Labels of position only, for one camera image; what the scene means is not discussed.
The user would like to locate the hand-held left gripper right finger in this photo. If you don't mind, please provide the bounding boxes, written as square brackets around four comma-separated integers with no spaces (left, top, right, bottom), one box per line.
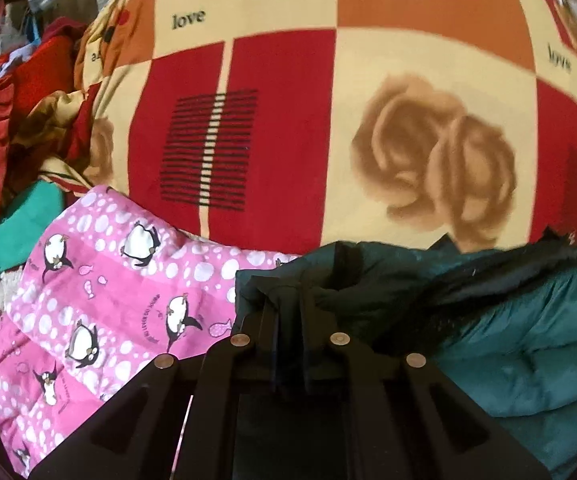
[299,285,553,480]

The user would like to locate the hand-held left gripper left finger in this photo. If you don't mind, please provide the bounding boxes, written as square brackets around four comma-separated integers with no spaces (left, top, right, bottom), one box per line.
[27,284,300,480]

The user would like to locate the dark green puffer jacket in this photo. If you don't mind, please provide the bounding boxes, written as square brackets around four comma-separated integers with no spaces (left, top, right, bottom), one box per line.
[235,226,577,480]

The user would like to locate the pink penguin blanket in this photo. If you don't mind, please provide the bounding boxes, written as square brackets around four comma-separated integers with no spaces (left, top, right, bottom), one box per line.
[0,184,302,478]

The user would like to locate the rose patterned checked quilt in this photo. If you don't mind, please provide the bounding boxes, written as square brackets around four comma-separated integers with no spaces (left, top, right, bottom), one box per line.
[74,0,577,263]

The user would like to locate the teal green cloth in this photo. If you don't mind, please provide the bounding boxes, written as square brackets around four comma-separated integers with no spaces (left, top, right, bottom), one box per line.
[0,180,68,288]

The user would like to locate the gold and red satin cloth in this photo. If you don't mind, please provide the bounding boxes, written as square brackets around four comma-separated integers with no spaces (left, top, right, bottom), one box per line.
[11,84,105,197]

